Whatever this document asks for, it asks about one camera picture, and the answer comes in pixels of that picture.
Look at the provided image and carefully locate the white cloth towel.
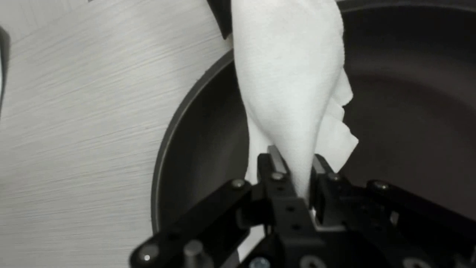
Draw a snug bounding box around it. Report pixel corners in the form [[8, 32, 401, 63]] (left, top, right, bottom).
[[232, 0, 358, 197]]

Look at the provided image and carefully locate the black frying pan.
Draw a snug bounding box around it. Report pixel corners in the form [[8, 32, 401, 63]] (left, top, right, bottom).
[[150, 0, 476, 229]]

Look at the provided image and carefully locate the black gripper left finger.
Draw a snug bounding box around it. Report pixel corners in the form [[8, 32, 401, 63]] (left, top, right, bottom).
[[257, 145, 315, 238]]

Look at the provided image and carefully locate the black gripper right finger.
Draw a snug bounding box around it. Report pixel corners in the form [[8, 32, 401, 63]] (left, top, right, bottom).
[[309, 154, 377, 233]]

